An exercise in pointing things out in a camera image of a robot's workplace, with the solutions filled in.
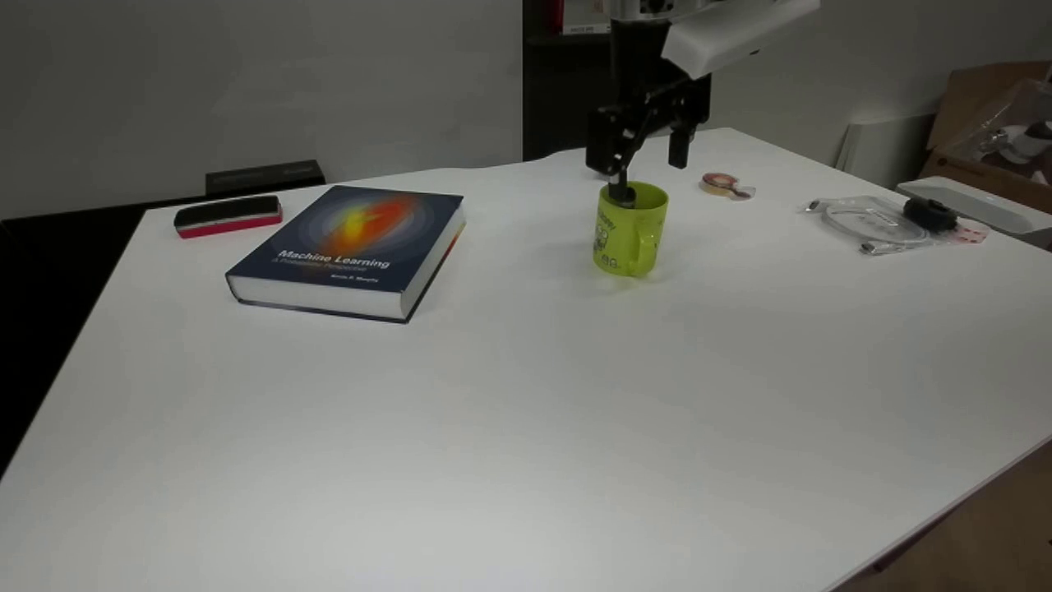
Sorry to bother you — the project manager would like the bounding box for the white coiled cable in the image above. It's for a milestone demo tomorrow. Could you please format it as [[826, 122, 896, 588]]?
[[814, 196, 927, 258]]

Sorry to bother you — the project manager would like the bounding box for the blue hardcover book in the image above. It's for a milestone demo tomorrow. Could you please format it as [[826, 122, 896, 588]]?
[[222, 180, 470, 326]]

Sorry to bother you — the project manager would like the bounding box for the white cylindrical pedestal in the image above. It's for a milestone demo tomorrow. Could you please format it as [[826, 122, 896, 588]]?
[[835, 103, 938, 189]]

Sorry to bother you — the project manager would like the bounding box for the black display stand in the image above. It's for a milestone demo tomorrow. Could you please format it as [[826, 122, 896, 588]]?
[[519, 0, 645, 166]]

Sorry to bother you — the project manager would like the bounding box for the clear plastic bag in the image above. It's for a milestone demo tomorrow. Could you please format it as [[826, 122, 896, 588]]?
[[801, 192, 993, 259]]

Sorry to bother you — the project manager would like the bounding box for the brown cardboard box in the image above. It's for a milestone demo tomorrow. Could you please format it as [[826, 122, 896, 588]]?
[[923, 58, 1052, 218]]

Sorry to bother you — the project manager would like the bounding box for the black and red eraser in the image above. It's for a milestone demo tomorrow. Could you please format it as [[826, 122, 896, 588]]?
[[170, 192, 286, 243]]

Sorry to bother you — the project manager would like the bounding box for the black eraser block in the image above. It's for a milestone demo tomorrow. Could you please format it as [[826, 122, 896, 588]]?
[[202, 157, 327, 200]]

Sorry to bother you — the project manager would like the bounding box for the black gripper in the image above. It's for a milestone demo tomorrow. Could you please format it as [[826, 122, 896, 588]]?
[[580, 0, 717, 192]]

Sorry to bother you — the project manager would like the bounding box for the black marker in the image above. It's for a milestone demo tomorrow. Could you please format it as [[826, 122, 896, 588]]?
[[603, 166, 639, 207]]

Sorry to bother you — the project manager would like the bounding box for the small black device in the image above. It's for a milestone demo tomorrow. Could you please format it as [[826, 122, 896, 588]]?
[[899, 193, 964, 238]]

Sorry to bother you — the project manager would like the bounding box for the yellow-green mug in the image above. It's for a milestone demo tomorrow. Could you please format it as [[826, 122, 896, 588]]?
[[591, 177, 670, 280]]

